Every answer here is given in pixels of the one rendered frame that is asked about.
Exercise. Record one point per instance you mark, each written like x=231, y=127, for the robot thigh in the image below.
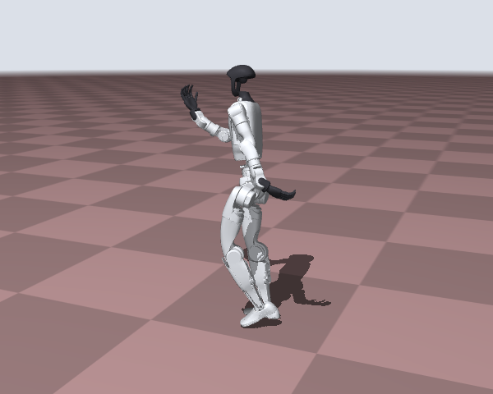
x=251, y=228
x=233, y=214

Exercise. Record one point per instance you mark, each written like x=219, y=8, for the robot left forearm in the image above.
x=253, y=160

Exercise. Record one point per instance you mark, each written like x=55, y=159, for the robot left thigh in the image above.
x=233, y=214

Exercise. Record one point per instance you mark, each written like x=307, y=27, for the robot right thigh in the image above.
x=251, y=228

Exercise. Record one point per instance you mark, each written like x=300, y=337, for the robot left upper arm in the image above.
x=237, y=114

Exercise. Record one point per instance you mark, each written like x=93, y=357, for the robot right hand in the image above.
x=189, y=101

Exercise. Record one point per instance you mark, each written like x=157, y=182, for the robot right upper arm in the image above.
x=224, y=135

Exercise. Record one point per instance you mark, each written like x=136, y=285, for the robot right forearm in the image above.
x=206, y=124

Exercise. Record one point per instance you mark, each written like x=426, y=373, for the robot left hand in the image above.
x=274, y=191

